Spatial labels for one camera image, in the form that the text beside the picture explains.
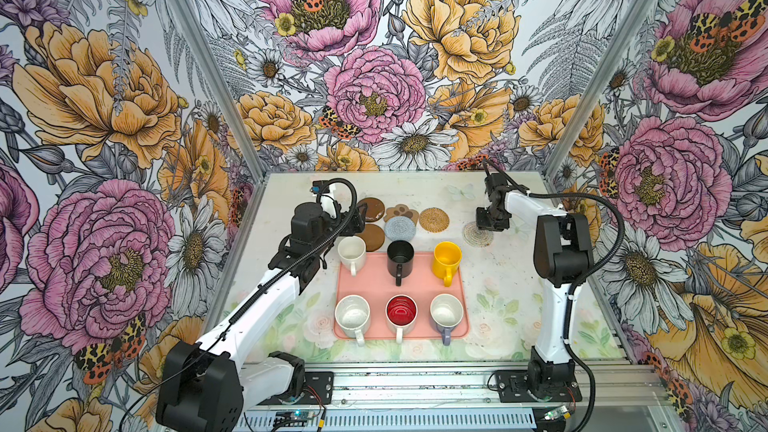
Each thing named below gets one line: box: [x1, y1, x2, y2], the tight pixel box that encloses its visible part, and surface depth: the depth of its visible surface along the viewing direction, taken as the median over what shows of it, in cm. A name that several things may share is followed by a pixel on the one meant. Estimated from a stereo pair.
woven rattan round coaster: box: [419, 207, 450, 233], surface depth 110 cm
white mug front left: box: [334, 294, 371, 347], surface depth 81 cm
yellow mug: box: [432, 241, 462, 287], surface depth 91 cm
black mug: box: [387, 240, 415, 287], surface depth 91 cm
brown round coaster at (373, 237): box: [355, 224, 385, 252], surface depth 104 cm
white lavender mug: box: [430, 293, 464, 346], surface depth 83 cm
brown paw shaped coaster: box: [383, 204, 419, 226], surface depth 111 cm
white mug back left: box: [337, 235, 367, 277], surface depth 91 cm
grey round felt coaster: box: [384, 216, 417, 241], surface depth 107 cm
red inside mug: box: [385, 294, 419, 345], surface depth 83 cm
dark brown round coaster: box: [358, 197, 385, 222], surface depth 114 cm
